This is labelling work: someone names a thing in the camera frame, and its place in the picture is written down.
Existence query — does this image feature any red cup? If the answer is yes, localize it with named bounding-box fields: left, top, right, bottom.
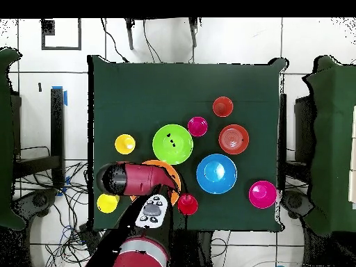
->
left=177, top=193, right=199, bottom=216

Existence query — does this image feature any black metal stand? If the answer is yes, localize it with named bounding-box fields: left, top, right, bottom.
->
left=12, top=87, right=66, bottom=190

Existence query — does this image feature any tangle of cables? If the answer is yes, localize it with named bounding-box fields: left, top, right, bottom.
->
left=16, top=162, right=98, bottom=267

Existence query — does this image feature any amber yellow cup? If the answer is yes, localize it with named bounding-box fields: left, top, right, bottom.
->
left=114, top=133, right=137, bottom=156

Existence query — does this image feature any black cable with plug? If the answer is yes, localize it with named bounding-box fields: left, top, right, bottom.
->
left=100, top=18, right=129, bottom=64

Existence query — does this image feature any thin black cable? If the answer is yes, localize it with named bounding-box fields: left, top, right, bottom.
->
left=142, top=18, right=163, bottom=64

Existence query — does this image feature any black metal post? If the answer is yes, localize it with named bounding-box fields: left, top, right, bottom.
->
left=278, top=92, right=288, bottom=193

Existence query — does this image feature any blue bowl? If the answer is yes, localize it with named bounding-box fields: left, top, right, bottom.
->
left=195, top=153, right=238, bottom=195

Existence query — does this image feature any black power adapter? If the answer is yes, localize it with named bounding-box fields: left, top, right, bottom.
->
left=79, top=223, right=105, bottom=262

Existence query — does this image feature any green bowl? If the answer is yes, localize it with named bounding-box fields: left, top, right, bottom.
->
left=152, top=124, right=194, bottom=166

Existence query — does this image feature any green cloth side table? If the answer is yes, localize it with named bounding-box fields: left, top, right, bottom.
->
left=0, top=47, right=26, bottom=232
left=302, top=55, right=356, bottom=237

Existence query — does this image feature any small orange bowl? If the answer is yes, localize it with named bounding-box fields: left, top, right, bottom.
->
left=218, top=124, right=250, bottom=156

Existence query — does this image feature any grey office chair base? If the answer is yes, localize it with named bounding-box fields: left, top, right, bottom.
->
left=280, top=190, right=316, bottom=220
left=12, top=188, right=58, bottom=218

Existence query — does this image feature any pink cup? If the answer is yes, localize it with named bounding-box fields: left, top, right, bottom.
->
left=186, top=116, right=209, bottom=138

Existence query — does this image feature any black cabinet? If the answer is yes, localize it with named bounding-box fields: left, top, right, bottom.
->
left=293, top=95, right=316, bottom=165
left=10, top=93, right=22, bottom=156

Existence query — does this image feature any pink bowl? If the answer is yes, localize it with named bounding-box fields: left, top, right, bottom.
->
left=248, top=180, right=278, bottom=209

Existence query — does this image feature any large yellow-orange bowl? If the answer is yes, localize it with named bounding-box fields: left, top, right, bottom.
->
left=130, top=159, right=182, bottom=207

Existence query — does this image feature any orange cup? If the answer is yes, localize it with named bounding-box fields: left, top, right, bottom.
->
left=212, top=96, right=234, bottom=118

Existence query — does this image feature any dark green table cloth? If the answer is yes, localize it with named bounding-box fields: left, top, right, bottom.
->
left=87, top=54, right=289, bottom=233

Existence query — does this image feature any blue cable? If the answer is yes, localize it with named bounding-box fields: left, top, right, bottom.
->
left=58, top=224, right=84, bottom=243

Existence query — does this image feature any grey metal leg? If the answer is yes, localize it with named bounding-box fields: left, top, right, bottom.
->
left=188, top=17, right=200, bottom=49
left=124, top=17, right=136, bottom=51

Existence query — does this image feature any grey square floor frame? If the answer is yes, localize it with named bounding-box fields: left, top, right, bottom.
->
left=40, top=18, right=82, bottom=51

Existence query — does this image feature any bright yellow cup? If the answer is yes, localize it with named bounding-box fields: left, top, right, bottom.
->
left=96, top=193, right=120, bottom=214

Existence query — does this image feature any blue tape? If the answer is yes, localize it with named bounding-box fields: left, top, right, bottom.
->
left=51, top=86, right=69, bottom=107

